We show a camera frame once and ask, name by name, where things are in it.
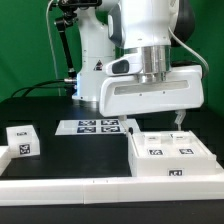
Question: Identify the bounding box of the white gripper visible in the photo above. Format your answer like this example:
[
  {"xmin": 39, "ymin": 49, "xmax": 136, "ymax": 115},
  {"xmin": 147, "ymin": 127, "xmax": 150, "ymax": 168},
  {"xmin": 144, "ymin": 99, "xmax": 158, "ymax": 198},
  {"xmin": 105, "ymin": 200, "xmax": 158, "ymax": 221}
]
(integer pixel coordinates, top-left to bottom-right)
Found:
[{"xmin": 99, "ymin": 54, "xmax": 204, "ymax": 134}]

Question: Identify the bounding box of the white cabinet door panel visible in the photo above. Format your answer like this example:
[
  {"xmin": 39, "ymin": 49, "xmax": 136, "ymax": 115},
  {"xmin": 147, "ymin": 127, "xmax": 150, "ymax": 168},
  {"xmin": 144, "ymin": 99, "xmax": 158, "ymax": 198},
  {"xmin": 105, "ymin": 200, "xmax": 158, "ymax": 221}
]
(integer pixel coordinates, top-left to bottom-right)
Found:
[
  {"xmin": 167, "ymin": 132, "xmax": 200, "ymax": 157},
  {"xmin": 144, "ymin": 132, "xmax": 165, "ymax": 156}
]

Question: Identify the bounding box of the white cabinet body box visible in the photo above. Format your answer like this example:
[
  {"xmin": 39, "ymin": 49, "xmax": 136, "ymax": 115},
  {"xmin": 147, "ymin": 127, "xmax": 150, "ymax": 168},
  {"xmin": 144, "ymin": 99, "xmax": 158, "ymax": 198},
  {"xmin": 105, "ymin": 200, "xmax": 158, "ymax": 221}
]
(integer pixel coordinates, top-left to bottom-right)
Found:
[{"xmin": 128, "ymin": 131, "xmax": 217, "ymax": 177}]

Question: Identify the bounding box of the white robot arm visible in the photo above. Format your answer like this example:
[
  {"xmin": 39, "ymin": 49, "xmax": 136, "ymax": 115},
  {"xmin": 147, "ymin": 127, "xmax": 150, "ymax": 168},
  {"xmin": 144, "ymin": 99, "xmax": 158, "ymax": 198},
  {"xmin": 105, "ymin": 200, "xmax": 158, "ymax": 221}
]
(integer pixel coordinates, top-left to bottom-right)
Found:
[{"xmin": 73, "ymin": 0, "xmax": 209, "ymax": 127}]

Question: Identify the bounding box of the white cabinet top block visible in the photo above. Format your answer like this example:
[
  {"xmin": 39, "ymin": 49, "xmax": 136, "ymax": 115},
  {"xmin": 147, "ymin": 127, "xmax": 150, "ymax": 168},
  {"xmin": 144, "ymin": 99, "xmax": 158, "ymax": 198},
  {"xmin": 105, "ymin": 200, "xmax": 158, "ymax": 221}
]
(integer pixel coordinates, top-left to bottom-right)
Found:
[{"xmin": 6, "ymin": 125, "xmax": 40, "ymax": 158}]

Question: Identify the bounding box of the white tag base sheet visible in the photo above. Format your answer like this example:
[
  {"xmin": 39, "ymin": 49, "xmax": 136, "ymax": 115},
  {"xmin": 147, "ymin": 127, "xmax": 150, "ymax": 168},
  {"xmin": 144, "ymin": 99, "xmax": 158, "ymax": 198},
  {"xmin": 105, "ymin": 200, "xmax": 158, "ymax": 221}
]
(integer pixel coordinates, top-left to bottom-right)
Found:
[{"xmin": 56, "ymin": 119, "xmax": 140, "ymax": 135}]

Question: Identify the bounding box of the white U-shaped fence frame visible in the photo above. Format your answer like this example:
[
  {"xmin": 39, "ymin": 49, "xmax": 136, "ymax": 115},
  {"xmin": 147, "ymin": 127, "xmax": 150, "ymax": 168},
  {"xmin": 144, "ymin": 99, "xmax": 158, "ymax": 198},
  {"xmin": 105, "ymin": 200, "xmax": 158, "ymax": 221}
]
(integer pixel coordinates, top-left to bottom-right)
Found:
[{"xmin": 0, "ymin": 146, "xmax": 224, "ymax": 206}]

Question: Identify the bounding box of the black cable bundle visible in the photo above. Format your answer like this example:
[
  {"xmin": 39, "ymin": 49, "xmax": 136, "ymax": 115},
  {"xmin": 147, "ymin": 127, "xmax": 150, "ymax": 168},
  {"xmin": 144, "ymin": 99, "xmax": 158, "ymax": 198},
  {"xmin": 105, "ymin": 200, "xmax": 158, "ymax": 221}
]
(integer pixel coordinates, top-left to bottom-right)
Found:
[{"xmin": 11, "ymin": 78, "xmax": 78, "ymax": 98}]

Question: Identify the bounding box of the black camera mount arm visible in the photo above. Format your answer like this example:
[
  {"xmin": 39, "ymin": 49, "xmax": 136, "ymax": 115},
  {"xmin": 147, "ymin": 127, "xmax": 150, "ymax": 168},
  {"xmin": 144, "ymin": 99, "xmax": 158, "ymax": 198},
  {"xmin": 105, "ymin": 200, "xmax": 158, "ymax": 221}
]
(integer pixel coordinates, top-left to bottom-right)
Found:
[{"xmin": 52, "ymin": 0, "xmax": 102, "ymax": 78}]

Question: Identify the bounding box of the white thin cable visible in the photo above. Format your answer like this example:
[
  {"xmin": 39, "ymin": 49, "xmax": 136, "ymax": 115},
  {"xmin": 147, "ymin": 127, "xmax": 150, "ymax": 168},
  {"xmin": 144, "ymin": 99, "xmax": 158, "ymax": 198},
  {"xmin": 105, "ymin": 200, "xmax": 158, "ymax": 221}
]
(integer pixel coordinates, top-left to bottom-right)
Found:
[{"xmin": 45, "ymin": 0, "xmax": 63, "ymax": 97}]

